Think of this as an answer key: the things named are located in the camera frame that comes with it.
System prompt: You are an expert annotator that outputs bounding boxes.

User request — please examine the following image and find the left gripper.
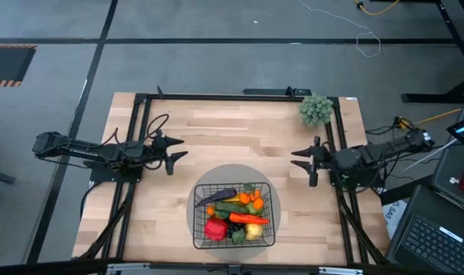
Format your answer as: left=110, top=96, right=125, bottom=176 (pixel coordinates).
left=151, top=128, right=190, bottom=176

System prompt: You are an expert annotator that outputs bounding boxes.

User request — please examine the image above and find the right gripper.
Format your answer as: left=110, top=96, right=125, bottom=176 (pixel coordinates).
left=290, top=135, right=332, bottom=188

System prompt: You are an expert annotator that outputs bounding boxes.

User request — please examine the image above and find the purple eggplant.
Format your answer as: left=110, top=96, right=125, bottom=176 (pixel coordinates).
left=195, top=187, right=238, bottom=209

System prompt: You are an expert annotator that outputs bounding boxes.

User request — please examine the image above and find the orange-red carrot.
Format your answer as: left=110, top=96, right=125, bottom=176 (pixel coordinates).
left=229, top=212, right=271, bottom=225

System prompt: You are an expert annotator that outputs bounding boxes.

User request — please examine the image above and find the yellow lemon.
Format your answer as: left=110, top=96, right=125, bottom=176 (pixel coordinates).
left=245, top=223, right=264, bottom=241

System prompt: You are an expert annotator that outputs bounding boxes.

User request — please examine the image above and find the red bell pepper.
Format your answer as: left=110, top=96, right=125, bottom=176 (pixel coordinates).
left=203, top=217, right=229, bottom=242

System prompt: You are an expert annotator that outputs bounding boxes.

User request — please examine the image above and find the black grape bunch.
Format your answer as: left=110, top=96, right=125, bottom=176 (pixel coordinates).
left=226, top=222, right=245, bottom=240

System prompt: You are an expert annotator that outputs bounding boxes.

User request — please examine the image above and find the small green vegetable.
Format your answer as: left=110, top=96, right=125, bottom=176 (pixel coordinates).
left=231, top=228, right=248, bottom=245

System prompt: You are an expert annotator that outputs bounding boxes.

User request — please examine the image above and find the round grey mat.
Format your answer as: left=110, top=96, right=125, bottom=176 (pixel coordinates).
left=185, top=163, right=282, bottom=263

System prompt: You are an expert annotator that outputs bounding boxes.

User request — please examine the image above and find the grey closed laptop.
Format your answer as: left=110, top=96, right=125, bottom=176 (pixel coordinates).
left=430, top=144, right=464, bottom=217

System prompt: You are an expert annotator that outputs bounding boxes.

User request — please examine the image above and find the black desk stand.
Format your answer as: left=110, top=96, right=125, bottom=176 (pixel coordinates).
left=401, top=0, right=464, bottom=104

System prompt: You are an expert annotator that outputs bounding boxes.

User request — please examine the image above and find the black laptop with keyboard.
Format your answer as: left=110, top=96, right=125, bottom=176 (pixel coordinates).
left=385, top=185, right=464, bottom=275

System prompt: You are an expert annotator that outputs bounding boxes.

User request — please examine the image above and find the black hazard-striped floor mat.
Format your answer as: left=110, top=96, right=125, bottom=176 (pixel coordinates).
left=0, top=44, right=37, bottom=88

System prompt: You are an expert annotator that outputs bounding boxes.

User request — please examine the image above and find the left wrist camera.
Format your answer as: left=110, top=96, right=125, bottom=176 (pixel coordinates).
left=151, top=134, right=168, bottom=154

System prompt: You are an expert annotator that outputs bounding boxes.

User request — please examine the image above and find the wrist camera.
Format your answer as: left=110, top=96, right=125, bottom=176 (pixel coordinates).
left=313, top=143, right=331, bottom=164
left=151, top=134, right=168, bottom=154

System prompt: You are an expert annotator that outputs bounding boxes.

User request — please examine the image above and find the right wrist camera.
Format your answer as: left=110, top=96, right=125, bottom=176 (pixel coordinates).
left=313, top=143, right=331, bottom=164

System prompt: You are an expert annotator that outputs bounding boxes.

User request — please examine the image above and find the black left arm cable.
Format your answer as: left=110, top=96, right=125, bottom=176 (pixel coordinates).
left=145, top=113, right=170, bottom=141

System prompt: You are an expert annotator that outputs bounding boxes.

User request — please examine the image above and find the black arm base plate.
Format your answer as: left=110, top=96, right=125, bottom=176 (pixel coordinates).
left=89, top=152, right=144, bottom=183
left=328, top=156, right=381, bottom=188

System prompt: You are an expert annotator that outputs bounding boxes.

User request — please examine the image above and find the black aluminium table frame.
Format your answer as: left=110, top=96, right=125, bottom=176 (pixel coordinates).
left=76, top=86, right=389, bottom=267

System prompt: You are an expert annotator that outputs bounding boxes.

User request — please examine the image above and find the black bar on frame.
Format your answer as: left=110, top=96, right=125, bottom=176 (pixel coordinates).
left=242, top=87, right=313, bottom=97

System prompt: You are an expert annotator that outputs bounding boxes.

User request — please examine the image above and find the yellow extension cord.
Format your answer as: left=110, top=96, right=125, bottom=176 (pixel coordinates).
left=394, top=108, right=462, bottom=131

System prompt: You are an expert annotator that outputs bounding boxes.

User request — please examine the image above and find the black wire basket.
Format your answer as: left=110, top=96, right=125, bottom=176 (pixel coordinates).
left=192, top=182, right=277, bottom=250

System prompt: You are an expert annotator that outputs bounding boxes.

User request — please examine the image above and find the silver mount bar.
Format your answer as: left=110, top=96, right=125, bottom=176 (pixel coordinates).
left=105, top=262, right=365, bottom=275

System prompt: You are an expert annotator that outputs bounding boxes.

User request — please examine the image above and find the white charger cable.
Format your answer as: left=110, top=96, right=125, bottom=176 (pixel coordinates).
left=406, top=137, right=459, bottom=169

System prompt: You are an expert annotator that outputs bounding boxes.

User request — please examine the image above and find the white floor cable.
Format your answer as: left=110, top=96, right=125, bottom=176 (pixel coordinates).
left=298, top=0, right=382, bottom=59

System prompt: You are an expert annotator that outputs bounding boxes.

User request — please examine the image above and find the yellow cable with black plug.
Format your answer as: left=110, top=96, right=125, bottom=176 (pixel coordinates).
left=353, top=0, right=401, bottom=17

